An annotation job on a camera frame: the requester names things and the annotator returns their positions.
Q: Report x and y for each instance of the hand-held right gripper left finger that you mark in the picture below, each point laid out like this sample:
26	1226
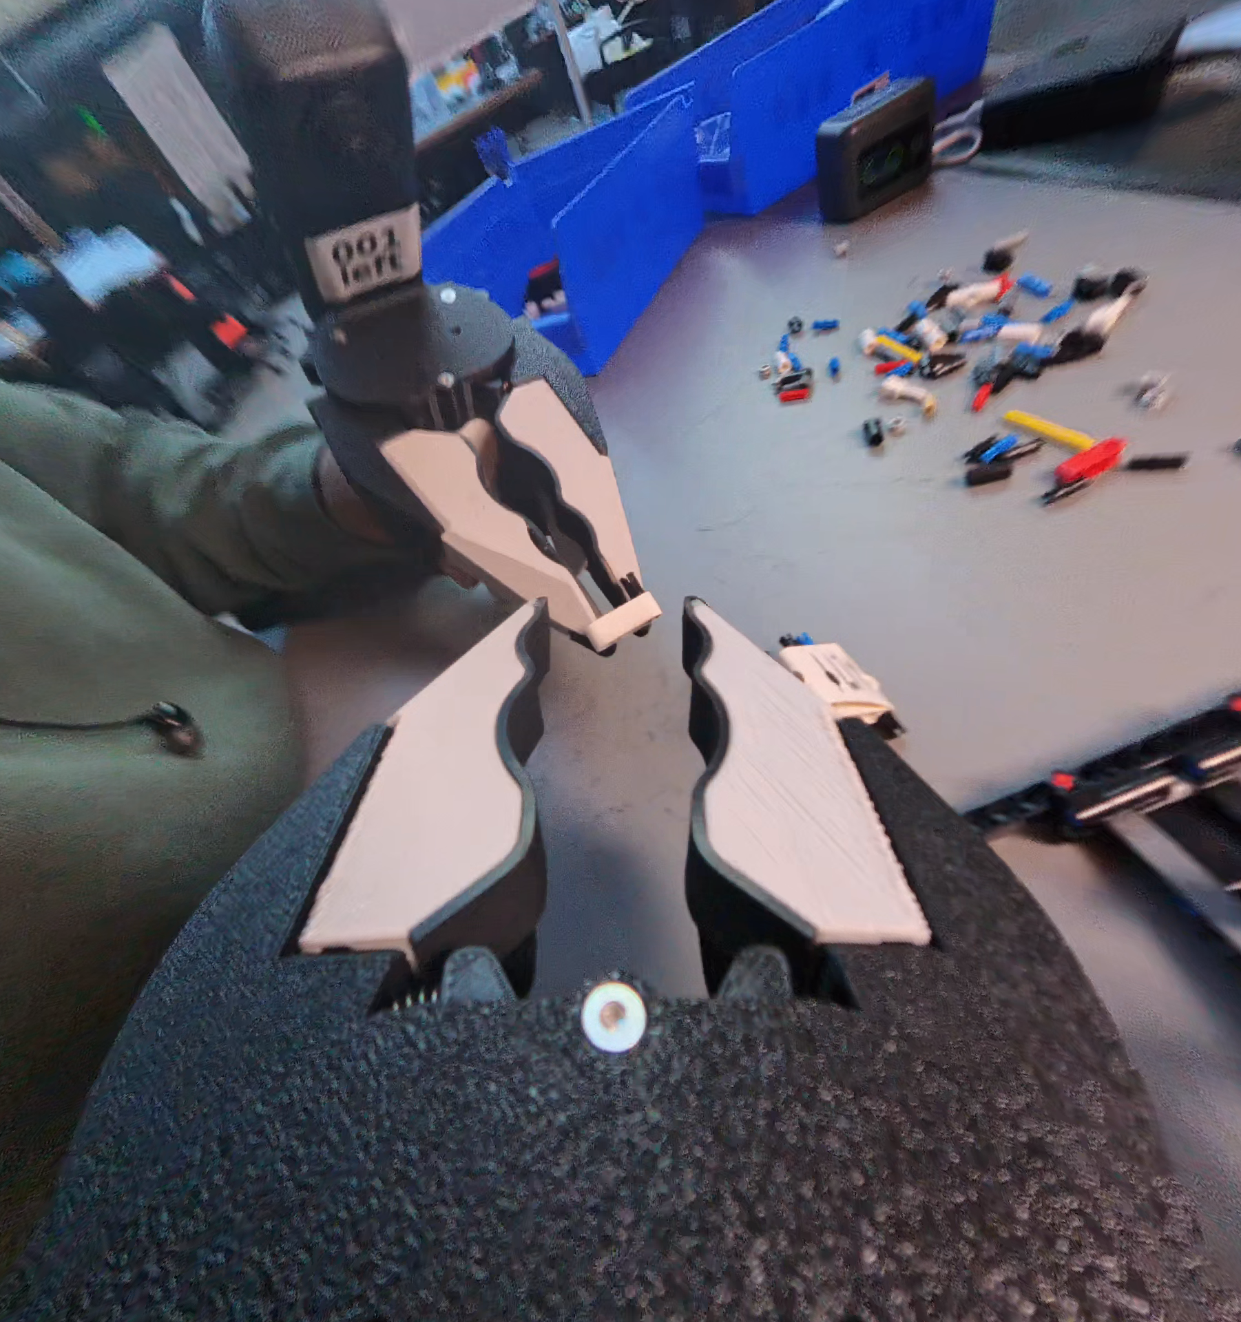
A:
436	826

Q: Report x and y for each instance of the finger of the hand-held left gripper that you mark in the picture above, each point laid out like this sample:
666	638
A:
487	516
580	485

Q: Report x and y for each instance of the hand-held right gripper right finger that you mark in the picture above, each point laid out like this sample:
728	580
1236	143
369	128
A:
807	816

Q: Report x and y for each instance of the red white black brick subassembly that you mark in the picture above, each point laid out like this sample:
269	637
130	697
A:
839	677

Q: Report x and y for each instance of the pile of small toy bricks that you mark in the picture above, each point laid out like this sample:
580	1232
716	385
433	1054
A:
994	351

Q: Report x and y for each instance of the grey desk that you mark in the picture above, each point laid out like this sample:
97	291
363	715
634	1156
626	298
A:
1035	599

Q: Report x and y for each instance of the person's left hand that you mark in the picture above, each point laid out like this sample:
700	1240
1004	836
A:
349	496

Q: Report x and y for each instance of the blue plastic bin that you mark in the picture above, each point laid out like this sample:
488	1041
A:
580	237
848	82

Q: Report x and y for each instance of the partly built toy brick vehicle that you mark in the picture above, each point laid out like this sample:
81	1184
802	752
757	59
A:
1159	775

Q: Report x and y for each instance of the black box device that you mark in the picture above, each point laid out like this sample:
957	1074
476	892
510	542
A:
876	145

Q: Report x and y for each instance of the black power adapter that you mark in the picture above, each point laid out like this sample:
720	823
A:
1086	82

